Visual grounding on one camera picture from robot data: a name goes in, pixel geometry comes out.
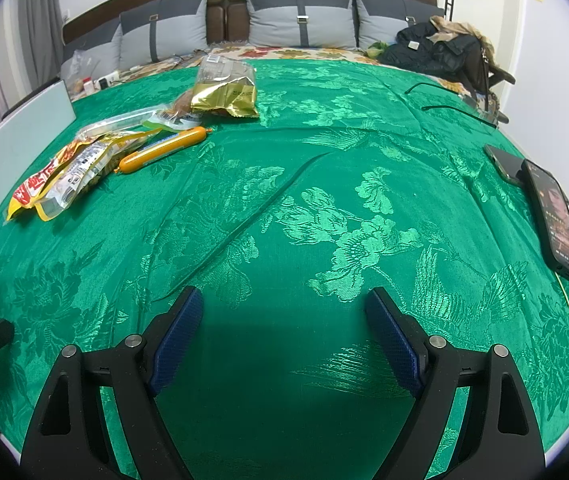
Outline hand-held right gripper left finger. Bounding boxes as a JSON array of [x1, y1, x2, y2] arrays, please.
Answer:
[[20, 286, 205, 480]]

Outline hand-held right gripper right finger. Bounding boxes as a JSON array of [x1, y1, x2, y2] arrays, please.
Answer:
[[364, 287, 547, 480]]

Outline yellow and red snack bag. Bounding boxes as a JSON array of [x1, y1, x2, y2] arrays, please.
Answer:
[[6, 139, 85, 222]]

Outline clear yellow-edged snack bag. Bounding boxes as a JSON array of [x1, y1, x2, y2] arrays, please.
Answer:
[[34, 129, 164, 222]]

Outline orange sausage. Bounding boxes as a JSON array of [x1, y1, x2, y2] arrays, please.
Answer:
[[118, 127, 214, 176]]

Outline long clear snack packet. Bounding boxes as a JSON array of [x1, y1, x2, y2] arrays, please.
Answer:
[[75, 104, 168, 142]]

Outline gold foil snack packet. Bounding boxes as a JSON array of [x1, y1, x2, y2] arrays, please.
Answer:
[[190, 55, 261, 120]]

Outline white panel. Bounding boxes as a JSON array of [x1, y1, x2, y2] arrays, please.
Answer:
[[0, 79, 76, 261]]

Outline thin yellow stick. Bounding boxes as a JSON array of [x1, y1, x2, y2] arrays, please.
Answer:
[[554, 272, 569, 316]]

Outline smartphone with lit screen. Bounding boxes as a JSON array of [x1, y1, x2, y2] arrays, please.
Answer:
[[520, 159, 569, 283]]

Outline green floral bedspread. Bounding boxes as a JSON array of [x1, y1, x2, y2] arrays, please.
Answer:
[[0, 57, 569, 480]]

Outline dark smartphone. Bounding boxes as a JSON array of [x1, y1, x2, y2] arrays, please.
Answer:
[[484, 144, 526, 185]]

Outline black eyeglasses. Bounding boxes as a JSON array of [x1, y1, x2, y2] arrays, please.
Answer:
[[404, 82, 510, 131]]

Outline clear plastic bag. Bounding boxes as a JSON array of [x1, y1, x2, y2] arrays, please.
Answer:
[[64, 50, 100, 97]]

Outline grey curtain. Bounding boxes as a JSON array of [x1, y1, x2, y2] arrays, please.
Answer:
[[0, 0, 65, 161]]

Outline grey pillow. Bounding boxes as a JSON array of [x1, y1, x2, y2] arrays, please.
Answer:
[[242, 0, 357, 51], [353, 0, 445, 51], [60, 20, 124, 81], [119, 0, 212, 63]]

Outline dark chair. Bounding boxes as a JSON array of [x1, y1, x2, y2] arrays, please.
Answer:
[[464, 40, 517, 111]]

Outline black jacket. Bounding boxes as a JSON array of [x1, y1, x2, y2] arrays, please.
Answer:
[[379, 22, 485, 81]]

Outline floral bed sheet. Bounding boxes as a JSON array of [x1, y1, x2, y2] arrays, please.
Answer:
[[114, 45, 470, 96]]

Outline beige garment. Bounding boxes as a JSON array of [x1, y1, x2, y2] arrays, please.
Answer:
[[429, 15, 495, 68]]

